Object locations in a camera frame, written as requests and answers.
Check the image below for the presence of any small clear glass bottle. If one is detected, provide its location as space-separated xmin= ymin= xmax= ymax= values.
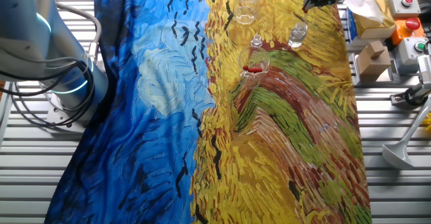
xmin=288 ymin=21 xmax=308 ymax=48

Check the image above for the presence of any blue plastic packet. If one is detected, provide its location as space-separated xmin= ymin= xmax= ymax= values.
xmin=345 ymin=7 xmax=360 ymax=43

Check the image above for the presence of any empty clear glass beaker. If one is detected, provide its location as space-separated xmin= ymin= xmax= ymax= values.
xmin=232 ymin=0 xmax=264 ymax=26

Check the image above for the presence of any clear glass bottle stopper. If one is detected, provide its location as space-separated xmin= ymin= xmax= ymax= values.
xmin=250 ymin=34 xmax=264 ymax=48

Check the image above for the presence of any yellow tissue pack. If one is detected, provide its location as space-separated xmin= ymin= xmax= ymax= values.
xmin=345 ymin=0 xmax=397 ymax=40

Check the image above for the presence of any glass beaker holding droppers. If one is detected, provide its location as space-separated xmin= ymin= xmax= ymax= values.
xmin=237 ymin=46 xmax=271 ymax=92

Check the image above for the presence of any small cardboard box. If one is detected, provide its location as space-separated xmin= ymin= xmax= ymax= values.
xmin=365 ymin=40 xmax=387 ymax=59

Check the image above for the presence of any large cardboard box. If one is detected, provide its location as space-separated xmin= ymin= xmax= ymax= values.
xmin=356 ymin=47 xmax=393 ymax=77

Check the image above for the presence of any grey box red button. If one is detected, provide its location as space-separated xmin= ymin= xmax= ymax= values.
xmin=386 ymin=0 xmax=422 ymax=19

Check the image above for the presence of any orange box red button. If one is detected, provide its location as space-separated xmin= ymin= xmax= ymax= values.
xmin=390 ymin=17 xmax=427 ymax=46

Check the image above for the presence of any grey box green button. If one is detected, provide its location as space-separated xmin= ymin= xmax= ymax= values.
xmin=393 ymin=37 xmax=428 ymax=75

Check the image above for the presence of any silver digital scale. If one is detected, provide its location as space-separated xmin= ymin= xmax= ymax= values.
xmin=349 ymin=50 xmax=402 ymax=85

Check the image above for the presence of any Van Gogh print tablecloth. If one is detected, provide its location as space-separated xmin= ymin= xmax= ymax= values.
xmin=43 ymin=0 xmax=373 ymax=224

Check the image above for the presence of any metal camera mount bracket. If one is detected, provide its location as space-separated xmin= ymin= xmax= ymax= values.
xmin=390 ymin=82 xmax=431 ymax=107

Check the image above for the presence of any thick grey robot cable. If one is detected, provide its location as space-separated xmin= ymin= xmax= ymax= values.
xmin=55 ymin=1 xmax=103 ymax=67

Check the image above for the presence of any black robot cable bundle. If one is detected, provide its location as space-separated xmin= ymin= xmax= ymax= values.
xmin=0 ymin=57 xmax=97 ymax=129

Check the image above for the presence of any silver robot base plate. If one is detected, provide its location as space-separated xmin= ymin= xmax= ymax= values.
xmin=45 ymin=92 xmax=90 ymax=134

